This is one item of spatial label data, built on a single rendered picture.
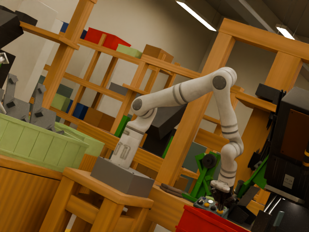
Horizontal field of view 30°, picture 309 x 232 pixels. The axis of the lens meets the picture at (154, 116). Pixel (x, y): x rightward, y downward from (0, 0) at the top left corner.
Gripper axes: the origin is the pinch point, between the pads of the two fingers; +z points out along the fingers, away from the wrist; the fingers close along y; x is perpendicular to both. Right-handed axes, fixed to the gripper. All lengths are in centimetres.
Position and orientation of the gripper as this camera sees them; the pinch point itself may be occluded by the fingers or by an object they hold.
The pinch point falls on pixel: (220, 206)
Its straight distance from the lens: 269.0
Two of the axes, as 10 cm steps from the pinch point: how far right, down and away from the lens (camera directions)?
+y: -8.3, -3.5, 4.3
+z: -1.0, 8.6, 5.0
